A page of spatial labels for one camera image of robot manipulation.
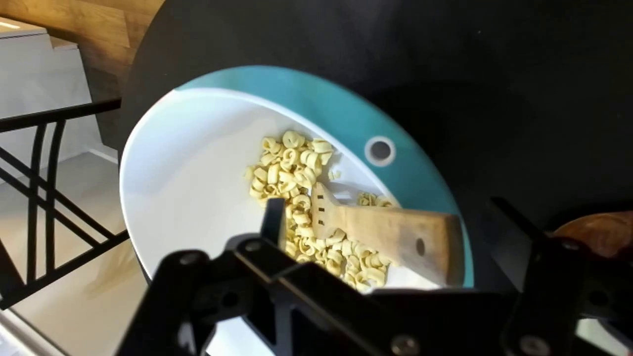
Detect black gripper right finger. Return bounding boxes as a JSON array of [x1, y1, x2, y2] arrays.
[[488, 197, 633, 356]]

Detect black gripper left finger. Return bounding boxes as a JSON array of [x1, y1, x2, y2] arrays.
[[118, 197, 391, 356]]

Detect wooden spatula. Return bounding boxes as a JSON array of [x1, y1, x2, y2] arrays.
[[312, 183, 466, 284]]

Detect white mixing bowl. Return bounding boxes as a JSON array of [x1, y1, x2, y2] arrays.
[[120, 87, 454, 272]]

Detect teal plate under bowl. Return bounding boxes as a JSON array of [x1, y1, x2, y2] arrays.
[[173, 67, 474, 290]]

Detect wooden spoon on table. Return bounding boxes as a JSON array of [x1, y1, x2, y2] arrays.
[[555, 211, 633, 259]]

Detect dry pasta rings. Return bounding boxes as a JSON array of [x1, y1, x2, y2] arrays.
[[248, 128, 397, 290]]

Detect round black table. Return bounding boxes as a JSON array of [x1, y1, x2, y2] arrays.
[[126, 0, 633, 290]]

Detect black dining chair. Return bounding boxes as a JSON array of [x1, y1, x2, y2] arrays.
[[0, 98, 130, 310]]

